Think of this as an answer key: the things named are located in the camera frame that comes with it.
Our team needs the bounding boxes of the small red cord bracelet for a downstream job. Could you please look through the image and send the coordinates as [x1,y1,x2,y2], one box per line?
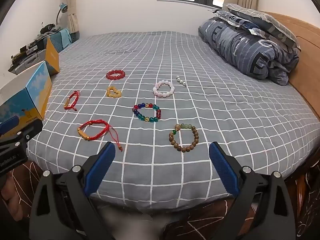
[63,90,81,112]

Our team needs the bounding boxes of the person's left hand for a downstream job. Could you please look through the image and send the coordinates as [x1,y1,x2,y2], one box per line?
[1,171,23,221]

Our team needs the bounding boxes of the blue yellow cardboard box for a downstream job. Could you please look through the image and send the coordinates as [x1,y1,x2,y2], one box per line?
[0,39,60,137]

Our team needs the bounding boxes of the grey hard suitcase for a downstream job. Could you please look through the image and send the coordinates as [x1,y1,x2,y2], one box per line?
[8,49,46,75]

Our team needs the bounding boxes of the black items on suitcase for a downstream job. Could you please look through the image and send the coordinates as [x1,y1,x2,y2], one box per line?
[11,23,56,66]

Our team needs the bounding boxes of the teal suitcase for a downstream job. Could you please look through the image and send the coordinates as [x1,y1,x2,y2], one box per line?
[49,28,72,53]

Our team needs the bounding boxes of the blue desk lamp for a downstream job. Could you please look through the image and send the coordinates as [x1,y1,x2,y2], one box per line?
[55,3,68,26]

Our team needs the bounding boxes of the wooden headboard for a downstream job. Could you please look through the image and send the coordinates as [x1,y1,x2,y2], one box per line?
[268,12,320,118]

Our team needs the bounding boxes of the grey checked bed sheet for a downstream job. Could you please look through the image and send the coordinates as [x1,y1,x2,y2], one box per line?
[28,31,319,210]

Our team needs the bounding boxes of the beige left curtain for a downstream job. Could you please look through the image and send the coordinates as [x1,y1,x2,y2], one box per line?
[62,0,79,33]

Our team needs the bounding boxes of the folded blue grey duvet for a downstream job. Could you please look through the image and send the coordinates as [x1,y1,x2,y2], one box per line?
[198,17,299,86]

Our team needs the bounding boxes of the grey patterned pillow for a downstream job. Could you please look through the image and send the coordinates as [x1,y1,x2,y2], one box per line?
[214,3,301,50]

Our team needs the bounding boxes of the large red cord bracelet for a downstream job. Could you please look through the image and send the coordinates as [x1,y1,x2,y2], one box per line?
[77,119,124,152]

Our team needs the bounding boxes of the brown wooden bead bracelet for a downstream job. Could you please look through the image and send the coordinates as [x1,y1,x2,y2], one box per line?
[168,123,200,152]

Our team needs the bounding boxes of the yellow amber bead bracelet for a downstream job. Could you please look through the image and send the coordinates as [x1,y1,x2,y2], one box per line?
[106,86,123,99]

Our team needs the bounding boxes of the red bead bracelet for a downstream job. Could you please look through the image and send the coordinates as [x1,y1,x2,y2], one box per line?
[106,69,126,81]

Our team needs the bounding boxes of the multicolour glass bead bracelet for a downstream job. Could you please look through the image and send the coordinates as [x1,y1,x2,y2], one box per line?
[132,102,162,123]

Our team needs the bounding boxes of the pink bead bracelet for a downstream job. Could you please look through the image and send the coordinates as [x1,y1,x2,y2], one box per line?
[152,79,176,99]

